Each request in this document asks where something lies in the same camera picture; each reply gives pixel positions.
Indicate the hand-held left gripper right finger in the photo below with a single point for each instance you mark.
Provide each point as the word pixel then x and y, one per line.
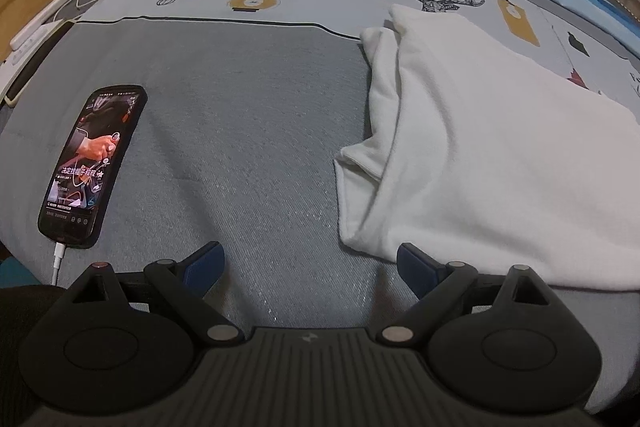
pixel 417 269

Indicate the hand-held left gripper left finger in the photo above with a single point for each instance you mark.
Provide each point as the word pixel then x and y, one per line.
pixel 202 269

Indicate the white cotton garment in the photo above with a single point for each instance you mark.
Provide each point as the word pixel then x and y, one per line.
pixel 490 157

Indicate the black smartphone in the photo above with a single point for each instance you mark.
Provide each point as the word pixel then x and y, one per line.
pixel 92 167

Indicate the black tablet cream case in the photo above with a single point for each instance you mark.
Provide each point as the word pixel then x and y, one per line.
pixel 25 72

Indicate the white power strip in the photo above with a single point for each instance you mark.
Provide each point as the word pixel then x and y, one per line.
pixel 47 19

